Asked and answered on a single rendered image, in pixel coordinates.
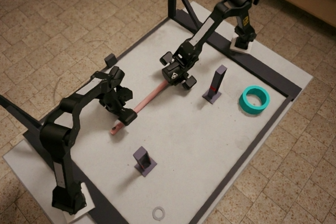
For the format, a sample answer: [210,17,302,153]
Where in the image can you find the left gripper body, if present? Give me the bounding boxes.
[160,51,197,90]

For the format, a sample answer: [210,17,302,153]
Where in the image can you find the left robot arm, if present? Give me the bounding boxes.
[162,0,257,86]

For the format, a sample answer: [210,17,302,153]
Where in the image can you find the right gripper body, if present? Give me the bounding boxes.
[99,94,138,126]

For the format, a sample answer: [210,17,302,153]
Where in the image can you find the pink long bar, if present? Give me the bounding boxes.
[110,79,169,135]

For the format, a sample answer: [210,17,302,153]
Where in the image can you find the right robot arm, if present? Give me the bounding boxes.
[39,66,133,215]

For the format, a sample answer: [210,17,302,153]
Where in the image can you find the teal open ring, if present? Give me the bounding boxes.
[239,86,270,114]

